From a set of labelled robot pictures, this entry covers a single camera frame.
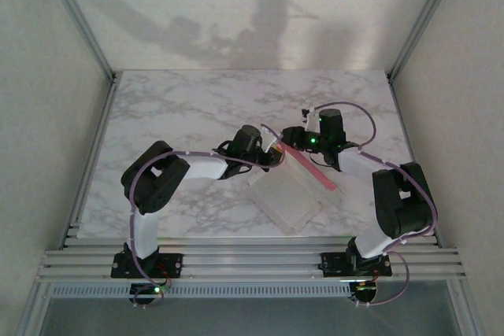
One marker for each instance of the pink and white paper box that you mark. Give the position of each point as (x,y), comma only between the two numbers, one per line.
(283,198)

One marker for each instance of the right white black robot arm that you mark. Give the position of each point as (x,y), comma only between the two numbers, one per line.
(401,202)

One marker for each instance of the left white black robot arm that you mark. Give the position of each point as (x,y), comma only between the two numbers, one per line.
(143,230)

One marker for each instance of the aluminium side rail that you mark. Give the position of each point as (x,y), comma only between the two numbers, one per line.
(403,115)
(103,115)

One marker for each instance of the aluminium frame cross rails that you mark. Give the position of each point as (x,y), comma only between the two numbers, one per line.
(252,261)

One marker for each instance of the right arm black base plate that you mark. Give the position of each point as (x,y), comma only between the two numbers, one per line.
(332,265)

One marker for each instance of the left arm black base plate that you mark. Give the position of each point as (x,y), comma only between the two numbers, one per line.
(173,265)

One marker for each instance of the aluminium frame post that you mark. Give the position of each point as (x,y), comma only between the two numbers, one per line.
(80,17)
(424,17)

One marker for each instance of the aluminium frame leg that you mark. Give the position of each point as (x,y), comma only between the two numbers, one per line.
(468,312)
(33,312)

